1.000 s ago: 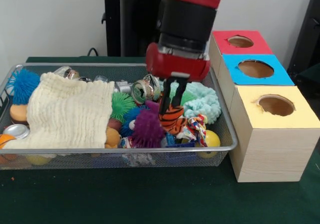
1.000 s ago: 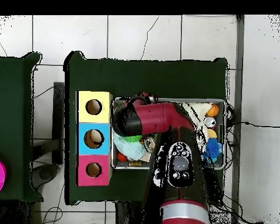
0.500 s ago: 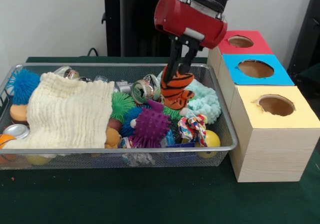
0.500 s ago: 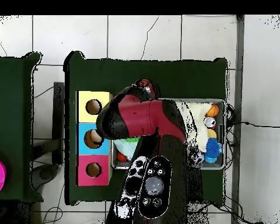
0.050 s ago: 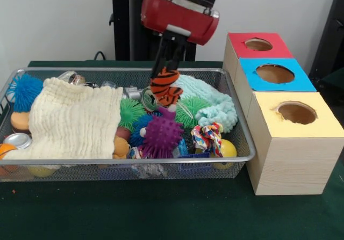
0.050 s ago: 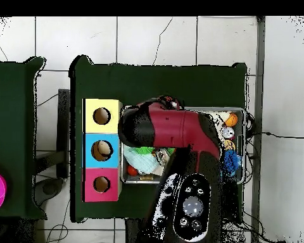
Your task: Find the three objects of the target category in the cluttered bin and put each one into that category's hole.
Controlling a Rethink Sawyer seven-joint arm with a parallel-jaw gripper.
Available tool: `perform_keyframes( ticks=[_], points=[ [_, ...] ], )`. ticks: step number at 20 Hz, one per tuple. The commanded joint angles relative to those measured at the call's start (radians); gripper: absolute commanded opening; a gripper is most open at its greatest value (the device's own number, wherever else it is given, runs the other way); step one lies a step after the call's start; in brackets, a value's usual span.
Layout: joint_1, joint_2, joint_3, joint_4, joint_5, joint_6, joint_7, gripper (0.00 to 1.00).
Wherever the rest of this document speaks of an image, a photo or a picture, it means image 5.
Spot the black cable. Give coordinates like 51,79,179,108
93,51,117,61

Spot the cream waffle cloth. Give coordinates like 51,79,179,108
4,77,124,161

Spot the colourful patterned knotted cloth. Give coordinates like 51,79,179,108
190,121,224,157

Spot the purple spiky rubber toy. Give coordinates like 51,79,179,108
141,106,185,159

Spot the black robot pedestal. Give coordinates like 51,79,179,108
103,0,217,61

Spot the wooden box with three holes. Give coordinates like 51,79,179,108
222,32,344,197

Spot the clear mesh bin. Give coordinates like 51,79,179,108
0,67,256,182

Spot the dark green side table cloth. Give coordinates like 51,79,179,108
309,68,344,113

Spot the light blue stringy ball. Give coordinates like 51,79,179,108
6,73,44,113

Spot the green spiky rubber ball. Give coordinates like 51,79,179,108
176,96,213,129
118,98,147,132

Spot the mint green knit cloth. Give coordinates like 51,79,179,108
173,74,239,134

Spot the crushed metal can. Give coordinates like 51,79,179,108
140,86,159,112

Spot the orange striped tiger plush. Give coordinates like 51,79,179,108
149,67,184,112

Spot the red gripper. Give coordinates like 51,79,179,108
140,0,220,77

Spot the dark blue spiky ball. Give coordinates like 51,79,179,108
130,113,154,147

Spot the yellow ball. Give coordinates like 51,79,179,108
212,139,238,170

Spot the black upright panel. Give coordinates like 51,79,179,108
309,0,344,76

